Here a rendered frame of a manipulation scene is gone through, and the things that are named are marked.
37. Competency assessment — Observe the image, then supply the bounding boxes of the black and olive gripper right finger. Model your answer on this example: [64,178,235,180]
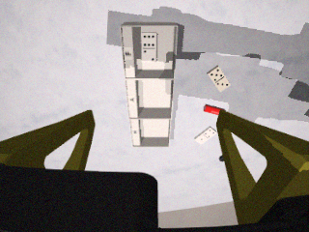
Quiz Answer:
[216,110,309,225]

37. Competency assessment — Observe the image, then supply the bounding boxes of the red cylinder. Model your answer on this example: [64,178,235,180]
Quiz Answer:
[204,105,224,115]

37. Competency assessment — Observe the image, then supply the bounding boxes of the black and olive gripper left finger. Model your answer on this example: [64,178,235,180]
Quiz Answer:
[0,110,96,170]

